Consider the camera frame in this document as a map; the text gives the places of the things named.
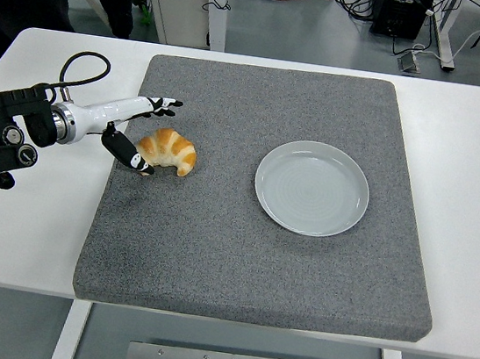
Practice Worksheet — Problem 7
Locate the white floor cable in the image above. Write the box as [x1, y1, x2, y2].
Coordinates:
[409, 16, 480, 70]

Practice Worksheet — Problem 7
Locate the golden croissant bread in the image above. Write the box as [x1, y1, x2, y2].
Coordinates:
[133, 124, 200, 179]

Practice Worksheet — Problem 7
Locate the small green object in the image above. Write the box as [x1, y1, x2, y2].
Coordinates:
[136, 0, 155, 28]

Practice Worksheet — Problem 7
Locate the black cable bundle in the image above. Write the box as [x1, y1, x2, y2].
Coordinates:
[334, 0, 380, 24]

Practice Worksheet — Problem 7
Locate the grey floor pedal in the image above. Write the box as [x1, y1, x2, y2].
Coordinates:
[395, 49, 425, 75]

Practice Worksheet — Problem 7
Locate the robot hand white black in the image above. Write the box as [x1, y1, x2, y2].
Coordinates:
[61, 84, 185, 181]

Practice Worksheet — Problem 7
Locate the black computer case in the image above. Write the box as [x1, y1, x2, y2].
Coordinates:
[368, 0, 437, 43]

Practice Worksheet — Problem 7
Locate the grey round plate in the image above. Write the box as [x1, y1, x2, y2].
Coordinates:
[247, 133, 376, 244]

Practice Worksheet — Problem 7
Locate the grey speckled foam mat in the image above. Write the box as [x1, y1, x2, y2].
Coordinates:
[69, 42, 464, 347]

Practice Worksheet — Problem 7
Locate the white desk leg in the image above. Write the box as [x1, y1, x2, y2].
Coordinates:
[425, 0, 464, 75]

